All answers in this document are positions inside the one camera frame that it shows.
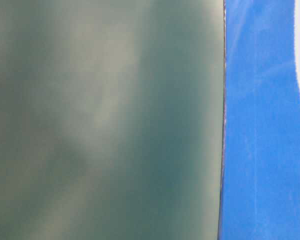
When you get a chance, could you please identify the blue table cloth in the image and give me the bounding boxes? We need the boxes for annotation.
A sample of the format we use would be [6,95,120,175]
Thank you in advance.
[218,0,300,240]

